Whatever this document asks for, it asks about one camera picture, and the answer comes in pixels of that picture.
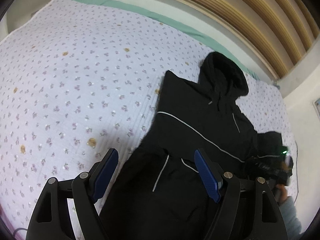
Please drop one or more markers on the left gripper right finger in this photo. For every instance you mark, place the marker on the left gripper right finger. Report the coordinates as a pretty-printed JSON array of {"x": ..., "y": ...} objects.
[{"x": 246, "y": 209}]

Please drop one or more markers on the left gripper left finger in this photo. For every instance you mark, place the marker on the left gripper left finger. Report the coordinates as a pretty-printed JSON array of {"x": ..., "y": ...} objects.
[{"x": 51, "y": 218}]

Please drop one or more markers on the wooden slatted headboard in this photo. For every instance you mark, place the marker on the wooden slatted headboard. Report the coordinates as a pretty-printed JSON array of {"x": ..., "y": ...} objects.
[{"x": 280, "y": 32}]

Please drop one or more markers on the black hooded jacket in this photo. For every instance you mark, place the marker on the black hooded jacket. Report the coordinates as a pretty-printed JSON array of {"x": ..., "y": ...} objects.
[{"x": 159, "y": 193}]

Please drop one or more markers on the person's right hand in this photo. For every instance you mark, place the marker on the person's right hand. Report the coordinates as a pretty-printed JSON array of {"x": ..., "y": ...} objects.
[{"x": 281, "y": 194}]

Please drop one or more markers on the grey right sleeve forearm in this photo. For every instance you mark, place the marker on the grey right sleeve forearm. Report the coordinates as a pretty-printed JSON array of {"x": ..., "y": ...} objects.
[{"x": 292, "y": 224}]

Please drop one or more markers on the teal bed sheet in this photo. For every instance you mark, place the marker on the teal bed sheet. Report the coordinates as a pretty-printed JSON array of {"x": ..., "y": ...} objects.
[{"x": 195, "y": 34}]

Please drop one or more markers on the white floral quilt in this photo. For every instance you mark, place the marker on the white floral quilt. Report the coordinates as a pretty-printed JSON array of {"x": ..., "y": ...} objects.
[{"x": 79, "y": 79}]

